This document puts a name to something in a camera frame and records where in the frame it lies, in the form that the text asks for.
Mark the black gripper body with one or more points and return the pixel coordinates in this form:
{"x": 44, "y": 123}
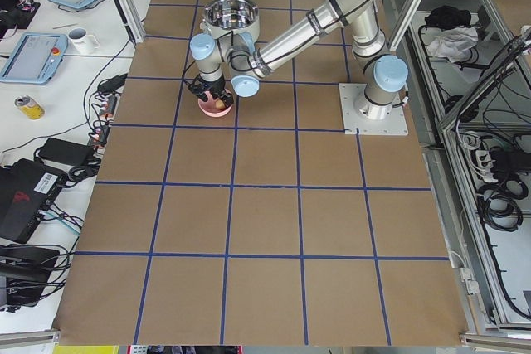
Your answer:
{"x": 216, "y": 87}

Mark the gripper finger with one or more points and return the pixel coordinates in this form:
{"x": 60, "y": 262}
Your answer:
{"x": 227, "y": 98}
{"x": 203, "y": 96}

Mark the brown egg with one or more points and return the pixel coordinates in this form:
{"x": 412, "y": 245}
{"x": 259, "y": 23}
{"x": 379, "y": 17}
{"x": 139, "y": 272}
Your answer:
{"x": 219, "y": 104}

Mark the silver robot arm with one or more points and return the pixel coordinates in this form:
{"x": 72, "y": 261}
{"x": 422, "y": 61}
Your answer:
{"x": 230, "y": 64}

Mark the white cooking pot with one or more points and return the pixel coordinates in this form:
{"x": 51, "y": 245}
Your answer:
{"x": 224, "y": 16}

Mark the pink bowl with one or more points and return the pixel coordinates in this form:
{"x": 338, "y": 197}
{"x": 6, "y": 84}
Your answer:
{"x": 209, "y": 108}

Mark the power strip with plugs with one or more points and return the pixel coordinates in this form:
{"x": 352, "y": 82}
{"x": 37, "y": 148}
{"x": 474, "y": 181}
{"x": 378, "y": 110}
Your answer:
{"x": 104, "y": 107}

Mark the white mug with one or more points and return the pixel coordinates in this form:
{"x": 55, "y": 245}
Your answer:
{"x": 83, "y": 41}

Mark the black power adapter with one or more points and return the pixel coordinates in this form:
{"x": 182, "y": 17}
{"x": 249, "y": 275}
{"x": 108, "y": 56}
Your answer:
{"x": 64, "y": 152}

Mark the near teach pendant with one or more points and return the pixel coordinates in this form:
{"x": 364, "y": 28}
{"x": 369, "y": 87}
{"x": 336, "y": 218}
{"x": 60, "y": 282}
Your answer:
{"x": 35, "y": 58}

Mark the yellow drink can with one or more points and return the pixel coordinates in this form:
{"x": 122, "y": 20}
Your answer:
{"x": 28, "y": 106}

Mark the white crumpled cloth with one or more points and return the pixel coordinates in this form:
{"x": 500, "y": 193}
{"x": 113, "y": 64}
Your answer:
{"x": 455, "y": 45}

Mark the black cloth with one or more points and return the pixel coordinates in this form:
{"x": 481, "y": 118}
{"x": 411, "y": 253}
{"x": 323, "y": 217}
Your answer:
{"x": 448, "y": 17}

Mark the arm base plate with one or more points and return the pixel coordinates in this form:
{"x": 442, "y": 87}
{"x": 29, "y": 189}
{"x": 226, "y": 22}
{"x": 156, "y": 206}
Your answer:
{"x": 364, "y": 118}

